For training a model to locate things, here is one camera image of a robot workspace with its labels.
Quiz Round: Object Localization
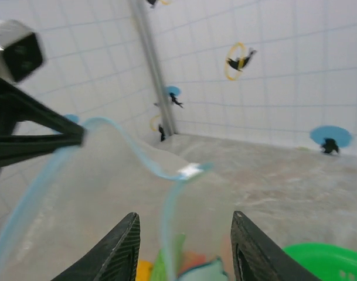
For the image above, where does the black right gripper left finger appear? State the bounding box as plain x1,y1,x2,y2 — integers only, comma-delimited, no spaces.
50,211,141,281

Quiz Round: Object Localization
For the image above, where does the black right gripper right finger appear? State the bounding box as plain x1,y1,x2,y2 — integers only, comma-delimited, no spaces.
230,210,322,281

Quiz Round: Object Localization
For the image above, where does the yellow toy pepper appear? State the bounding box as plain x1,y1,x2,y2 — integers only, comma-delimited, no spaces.
136,259,154,281

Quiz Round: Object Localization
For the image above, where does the green toy cucumber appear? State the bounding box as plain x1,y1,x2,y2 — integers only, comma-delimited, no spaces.
150,233,186,281

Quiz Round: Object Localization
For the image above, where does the clear blue-zipper zip-top bag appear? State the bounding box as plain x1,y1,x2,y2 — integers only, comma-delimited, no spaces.
0,116,214,281

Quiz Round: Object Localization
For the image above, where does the green plastic basket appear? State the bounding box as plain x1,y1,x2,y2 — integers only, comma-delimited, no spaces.
282,242,357,281

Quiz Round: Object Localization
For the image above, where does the blue oval penguin sticker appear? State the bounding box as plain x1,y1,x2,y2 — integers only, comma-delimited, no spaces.
309,125,353,155

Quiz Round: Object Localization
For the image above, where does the blue oval dolphin sticker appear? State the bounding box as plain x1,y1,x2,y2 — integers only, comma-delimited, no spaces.
154,85,185,109

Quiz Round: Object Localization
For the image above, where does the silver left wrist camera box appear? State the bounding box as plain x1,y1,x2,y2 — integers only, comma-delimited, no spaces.
0,19,47,85

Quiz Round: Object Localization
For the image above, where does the yellow ring black animal sticker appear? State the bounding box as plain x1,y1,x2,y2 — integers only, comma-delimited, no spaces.
149,113,167,143

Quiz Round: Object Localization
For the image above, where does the aluminium corner post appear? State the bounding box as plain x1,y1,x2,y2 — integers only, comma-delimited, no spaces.
130,0,176,138

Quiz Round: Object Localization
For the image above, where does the small dolphin yellow ring sticker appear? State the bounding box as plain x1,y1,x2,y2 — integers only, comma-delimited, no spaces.
223,42,258,82

